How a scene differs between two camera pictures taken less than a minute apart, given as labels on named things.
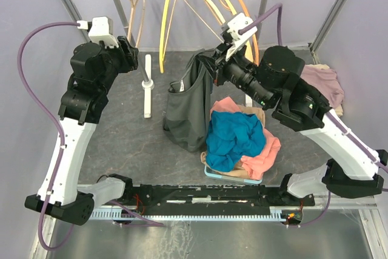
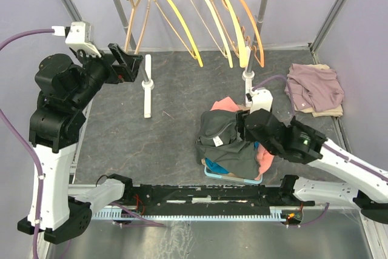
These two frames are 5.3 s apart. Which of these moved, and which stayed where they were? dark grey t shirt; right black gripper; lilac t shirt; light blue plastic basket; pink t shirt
Moved: right black gripper; dark grey t shirt
Stayed: lilac t shirt; light blue plastic basket; pink t shirt
